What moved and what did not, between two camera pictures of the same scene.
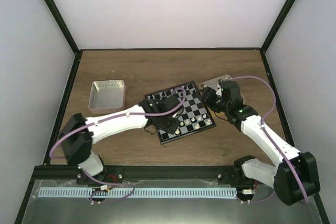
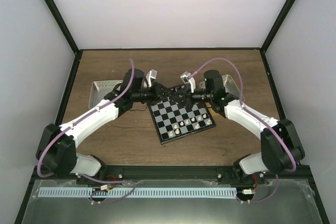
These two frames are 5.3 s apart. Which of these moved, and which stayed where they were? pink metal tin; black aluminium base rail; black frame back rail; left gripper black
Moved: left gripper black
Stayed: black aluminium base rail; pink metal tin; black frame back rail
